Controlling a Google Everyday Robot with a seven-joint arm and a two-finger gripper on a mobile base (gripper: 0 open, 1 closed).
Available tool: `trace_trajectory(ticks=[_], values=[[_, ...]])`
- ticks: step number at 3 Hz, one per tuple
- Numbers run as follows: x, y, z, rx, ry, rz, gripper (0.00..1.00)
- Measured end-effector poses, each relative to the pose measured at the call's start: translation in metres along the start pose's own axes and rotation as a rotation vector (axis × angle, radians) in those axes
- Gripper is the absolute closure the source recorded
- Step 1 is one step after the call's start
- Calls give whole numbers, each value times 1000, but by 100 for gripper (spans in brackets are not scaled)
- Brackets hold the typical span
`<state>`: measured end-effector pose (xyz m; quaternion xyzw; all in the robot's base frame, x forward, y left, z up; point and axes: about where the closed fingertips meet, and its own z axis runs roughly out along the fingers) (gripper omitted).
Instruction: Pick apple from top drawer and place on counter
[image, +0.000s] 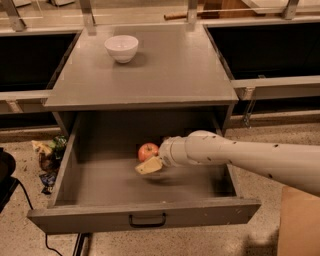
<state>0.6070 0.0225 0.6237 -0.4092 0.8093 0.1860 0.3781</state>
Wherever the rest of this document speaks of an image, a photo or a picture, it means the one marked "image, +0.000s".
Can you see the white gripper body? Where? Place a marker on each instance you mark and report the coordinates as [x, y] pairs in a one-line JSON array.
[[168, 153]]

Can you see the pile of snack bags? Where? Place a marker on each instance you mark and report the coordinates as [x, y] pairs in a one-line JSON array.
[[50, 156]]

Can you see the metal bracket under shelf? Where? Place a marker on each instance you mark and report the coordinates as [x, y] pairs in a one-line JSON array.
[[249, 97]]

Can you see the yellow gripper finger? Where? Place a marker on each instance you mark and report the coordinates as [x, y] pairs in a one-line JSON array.
[[150, 165]]

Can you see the black drawer handle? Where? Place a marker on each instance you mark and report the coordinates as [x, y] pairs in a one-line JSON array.
[[147, 221]]

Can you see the grey counter cabinet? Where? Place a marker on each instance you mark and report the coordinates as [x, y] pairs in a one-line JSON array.
[[175, 66]]

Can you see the open grey drawer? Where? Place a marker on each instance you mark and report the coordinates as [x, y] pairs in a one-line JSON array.
[[97, 186]]

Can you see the red apple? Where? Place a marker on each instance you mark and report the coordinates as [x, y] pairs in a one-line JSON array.
[[147, 150]]

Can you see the cardboard box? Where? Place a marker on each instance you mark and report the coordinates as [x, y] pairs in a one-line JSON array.
[[299, 231]]

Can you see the white ceramic bowl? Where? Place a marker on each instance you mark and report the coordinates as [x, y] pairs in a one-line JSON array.
[[122, 48]]

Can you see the black device at left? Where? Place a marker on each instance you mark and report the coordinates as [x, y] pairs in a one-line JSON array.
[[8, 183]]

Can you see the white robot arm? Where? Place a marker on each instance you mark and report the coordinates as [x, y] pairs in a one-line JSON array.
[[293, 165]]

